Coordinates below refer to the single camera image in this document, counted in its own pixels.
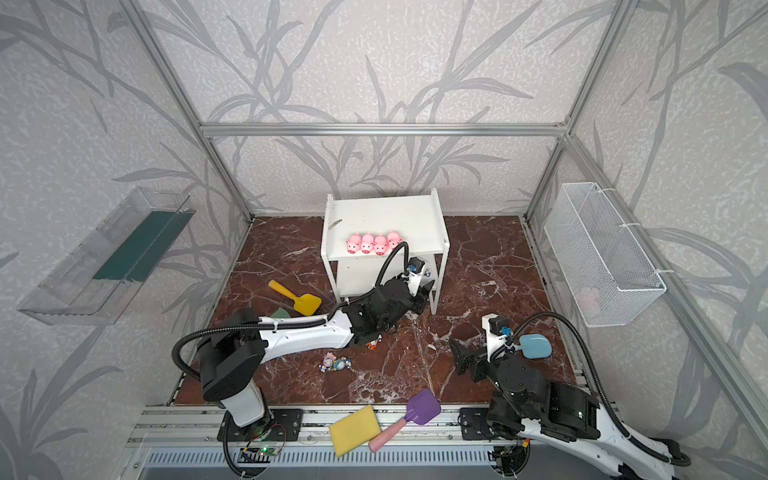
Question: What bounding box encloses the white two-tier shelf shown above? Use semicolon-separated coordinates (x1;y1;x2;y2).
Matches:
320;189;450;314

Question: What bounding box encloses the white wire mesh basket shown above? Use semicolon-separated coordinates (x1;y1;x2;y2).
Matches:
544;182;667;328

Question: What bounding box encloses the teal Doraemon figure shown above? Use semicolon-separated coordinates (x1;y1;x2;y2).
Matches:
333;357;351;371

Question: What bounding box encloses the pink hooded Doraemon figure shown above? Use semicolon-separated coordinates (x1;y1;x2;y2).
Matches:
320;353;337;373

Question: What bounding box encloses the pink toy in basket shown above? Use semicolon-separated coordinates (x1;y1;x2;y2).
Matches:
576;287;601;319

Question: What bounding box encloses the clear plastic wall bin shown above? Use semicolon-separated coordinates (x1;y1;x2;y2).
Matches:
18;187;196;326

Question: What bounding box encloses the green sponge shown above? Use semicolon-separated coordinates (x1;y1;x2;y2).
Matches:
270;308;291;319

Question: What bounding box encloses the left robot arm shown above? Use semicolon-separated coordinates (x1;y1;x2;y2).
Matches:
171;242;434;428

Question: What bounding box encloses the purple pink toy shovel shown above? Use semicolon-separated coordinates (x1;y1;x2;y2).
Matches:
369;389;442;453

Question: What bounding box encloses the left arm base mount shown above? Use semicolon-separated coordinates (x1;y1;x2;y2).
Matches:
217;408;304;442

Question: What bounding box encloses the light blue toy shovel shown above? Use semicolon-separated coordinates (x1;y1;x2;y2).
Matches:
517;334;552;360

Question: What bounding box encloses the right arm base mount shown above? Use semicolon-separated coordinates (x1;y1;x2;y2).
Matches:
458;407;498;441

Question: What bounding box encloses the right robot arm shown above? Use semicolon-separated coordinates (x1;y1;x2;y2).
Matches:
449;311;692;479

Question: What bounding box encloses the yellow sponge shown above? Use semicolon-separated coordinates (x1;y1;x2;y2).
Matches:
329;405;381;458

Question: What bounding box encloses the yellow toy shovel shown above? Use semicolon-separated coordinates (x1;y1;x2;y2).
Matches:
268;280;322;316

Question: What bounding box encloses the green circuit board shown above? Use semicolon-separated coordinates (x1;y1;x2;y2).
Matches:
240;445;283;463

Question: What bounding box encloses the pink pig toy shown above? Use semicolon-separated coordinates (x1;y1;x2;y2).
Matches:
373;235;390;256
346;234;362;254
387;231;403;251
360;233;375;255

